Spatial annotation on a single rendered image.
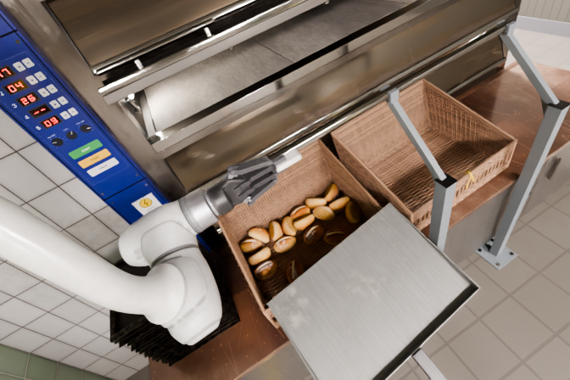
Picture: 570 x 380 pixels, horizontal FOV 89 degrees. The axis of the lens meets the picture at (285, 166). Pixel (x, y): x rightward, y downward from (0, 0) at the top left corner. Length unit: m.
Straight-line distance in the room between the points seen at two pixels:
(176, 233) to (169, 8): 0.61
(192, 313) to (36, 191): 0.73
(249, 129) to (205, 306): 0.73
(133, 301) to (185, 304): 0.09
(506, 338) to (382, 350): 0.86
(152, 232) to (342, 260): 0.63
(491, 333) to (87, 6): 1.95
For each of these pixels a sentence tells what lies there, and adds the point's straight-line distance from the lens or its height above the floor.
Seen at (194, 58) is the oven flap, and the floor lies 1.41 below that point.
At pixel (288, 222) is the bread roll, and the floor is 0.65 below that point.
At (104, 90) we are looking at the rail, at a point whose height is 1.44.
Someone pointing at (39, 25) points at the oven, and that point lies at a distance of 0.98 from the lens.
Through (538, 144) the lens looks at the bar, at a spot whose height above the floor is 0.79.
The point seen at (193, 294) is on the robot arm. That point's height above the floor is 1.20.
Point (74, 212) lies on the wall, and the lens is 1.22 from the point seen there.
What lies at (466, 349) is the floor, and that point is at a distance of 1.74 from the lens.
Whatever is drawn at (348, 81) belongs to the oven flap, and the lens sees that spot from 1.31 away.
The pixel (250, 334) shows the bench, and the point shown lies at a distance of 1.21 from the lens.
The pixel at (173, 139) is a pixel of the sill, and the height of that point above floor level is 1.16.
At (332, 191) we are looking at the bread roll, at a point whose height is 0.65.
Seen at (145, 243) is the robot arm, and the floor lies 1.23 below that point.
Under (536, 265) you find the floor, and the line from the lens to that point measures 1.99.
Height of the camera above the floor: 1.66
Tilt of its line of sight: 42 degrees down
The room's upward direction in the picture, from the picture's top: 21 degrees counter-clockwise
